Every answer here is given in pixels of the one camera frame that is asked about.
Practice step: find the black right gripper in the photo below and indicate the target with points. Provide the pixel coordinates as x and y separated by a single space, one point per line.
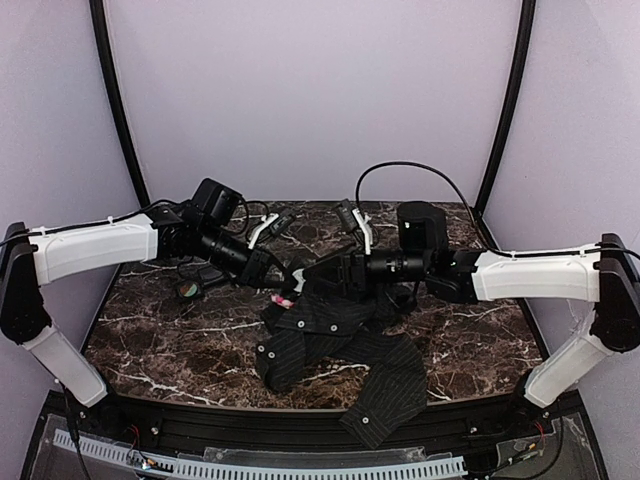
353 270

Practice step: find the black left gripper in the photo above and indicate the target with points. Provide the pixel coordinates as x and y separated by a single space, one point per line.
256 267

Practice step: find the teal round button brooch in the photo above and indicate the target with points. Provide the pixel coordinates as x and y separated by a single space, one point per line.
299 280

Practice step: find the pink white beaded brooch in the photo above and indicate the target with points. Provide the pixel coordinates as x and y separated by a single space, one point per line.
282 302

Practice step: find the black pinstriped garment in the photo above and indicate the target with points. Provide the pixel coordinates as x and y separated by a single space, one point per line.
351 330

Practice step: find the orange green round brooch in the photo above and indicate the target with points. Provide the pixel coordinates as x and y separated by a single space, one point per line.
188 290

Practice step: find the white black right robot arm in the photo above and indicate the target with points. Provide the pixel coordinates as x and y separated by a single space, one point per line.
603 274

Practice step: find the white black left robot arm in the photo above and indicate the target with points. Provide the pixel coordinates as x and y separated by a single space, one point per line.
32 258

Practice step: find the black box left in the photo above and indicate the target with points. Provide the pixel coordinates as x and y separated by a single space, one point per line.
199 295

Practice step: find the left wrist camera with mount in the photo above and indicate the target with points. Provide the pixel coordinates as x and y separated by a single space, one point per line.
271 226

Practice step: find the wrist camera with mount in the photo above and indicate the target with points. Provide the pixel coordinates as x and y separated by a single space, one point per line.
271 226
355 223

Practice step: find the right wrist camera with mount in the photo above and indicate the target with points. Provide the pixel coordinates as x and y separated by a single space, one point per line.
355 223

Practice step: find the black front frame rail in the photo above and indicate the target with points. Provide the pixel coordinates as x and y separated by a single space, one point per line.
191 428

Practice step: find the white slotted cable duct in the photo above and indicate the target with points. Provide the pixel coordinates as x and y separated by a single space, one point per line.
215 463

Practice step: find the black left corner frame post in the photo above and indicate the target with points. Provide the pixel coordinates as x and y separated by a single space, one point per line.
112 88

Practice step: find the black corner frame post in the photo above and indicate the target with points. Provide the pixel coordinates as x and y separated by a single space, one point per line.
112 88
511 96

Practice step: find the black right corner frame post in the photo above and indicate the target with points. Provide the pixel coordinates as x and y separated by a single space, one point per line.
511 96

